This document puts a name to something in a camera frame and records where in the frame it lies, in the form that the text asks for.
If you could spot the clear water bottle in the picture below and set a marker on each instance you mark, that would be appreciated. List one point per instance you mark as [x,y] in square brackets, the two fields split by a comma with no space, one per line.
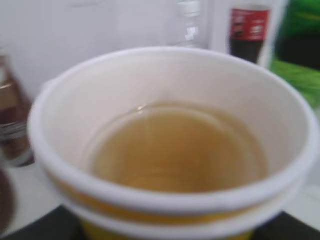
[189,29]

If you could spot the brown coffee drink bottle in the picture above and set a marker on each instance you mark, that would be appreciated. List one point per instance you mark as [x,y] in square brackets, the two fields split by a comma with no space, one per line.
[14,109]

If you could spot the yellow paper cup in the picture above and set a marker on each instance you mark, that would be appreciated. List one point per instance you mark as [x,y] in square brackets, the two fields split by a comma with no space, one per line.
[172,143]

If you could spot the dark cola bottle red label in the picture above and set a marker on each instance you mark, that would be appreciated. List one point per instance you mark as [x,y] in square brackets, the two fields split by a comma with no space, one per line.
[248,29]

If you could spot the brown ceramic mug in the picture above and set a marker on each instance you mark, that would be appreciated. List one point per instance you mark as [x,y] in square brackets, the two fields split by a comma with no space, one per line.
[7,201]

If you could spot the green plastic soda bottle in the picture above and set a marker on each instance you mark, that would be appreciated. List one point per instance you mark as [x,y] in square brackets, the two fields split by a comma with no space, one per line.
[296,53]

